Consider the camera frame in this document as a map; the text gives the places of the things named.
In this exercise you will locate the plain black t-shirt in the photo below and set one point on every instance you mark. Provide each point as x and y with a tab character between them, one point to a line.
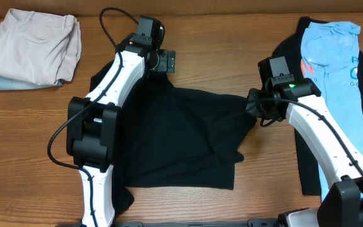
177	137

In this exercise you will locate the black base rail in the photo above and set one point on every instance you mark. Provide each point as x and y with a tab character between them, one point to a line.
194	224

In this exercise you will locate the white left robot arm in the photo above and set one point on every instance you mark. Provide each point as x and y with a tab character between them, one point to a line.
93	129

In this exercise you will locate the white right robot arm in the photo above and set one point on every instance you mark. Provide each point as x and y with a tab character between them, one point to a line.
282	97

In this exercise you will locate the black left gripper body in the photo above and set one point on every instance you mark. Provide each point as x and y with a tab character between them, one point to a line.
167	61

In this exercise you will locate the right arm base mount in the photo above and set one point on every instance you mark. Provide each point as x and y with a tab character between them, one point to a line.
299	218

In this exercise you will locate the folded light blue jeans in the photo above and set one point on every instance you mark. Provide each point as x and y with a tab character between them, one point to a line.
7	84

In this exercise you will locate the folded white beige trousers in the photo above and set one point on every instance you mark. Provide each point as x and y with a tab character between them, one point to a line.
39	48

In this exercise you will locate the light blue printed t-shirt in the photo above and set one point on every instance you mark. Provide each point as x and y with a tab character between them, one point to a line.
330	57

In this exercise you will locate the black t-shirt with logo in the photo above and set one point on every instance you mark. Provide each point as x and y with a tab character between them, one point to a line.
290	48

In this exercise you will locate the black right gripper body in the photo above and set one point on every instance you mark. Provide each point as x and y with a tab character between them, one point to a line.
263	109

